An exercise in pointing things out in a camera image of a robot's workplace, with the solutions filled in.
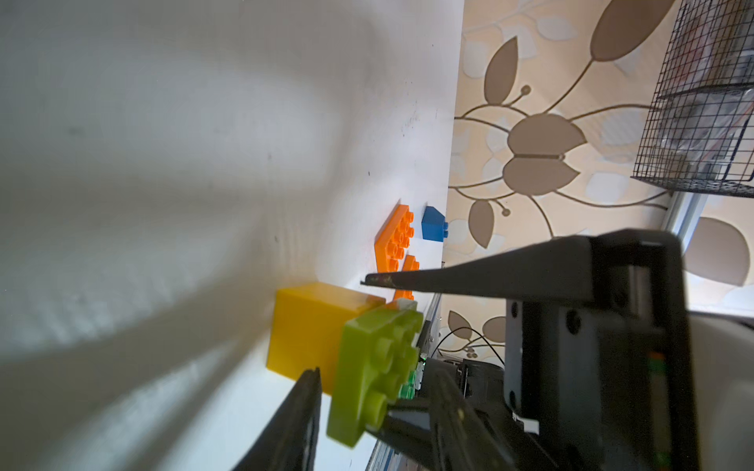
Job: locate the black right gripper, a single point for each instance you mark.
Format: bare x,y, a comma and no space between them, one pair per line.
598,345

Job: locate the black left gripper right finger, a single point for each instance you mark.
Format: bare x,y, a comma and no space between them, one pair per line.
459,439

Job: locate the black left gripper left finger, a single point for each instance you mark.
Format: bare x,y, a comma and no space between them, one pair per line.
289,441

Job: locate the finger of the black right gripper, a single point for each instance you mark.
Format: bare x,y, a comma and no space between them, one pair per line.
409,433

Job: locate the green lego brick square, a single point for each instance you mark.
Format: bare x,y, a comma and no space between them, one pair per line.
412,386

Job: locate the lime green lego brick small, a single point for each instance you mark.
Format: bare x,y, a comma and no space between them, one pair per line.
376,357

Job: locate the yellow lego brick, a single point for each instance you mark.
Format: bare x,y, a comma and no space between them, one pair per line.
307,328

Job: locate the orange lego brick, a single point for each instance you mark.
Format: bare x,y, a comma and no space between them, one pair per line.
392,243
399,282

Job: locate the small blue lego brick right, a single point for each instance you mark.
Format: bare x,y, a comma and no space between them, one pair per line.
434,226

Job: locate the aluminium frame corner post right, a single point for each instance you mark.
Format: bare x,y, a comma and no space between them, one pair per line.
684,211

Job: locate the black wire basket right wall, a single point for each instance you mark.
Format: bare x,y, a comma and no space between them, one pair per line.
698,136

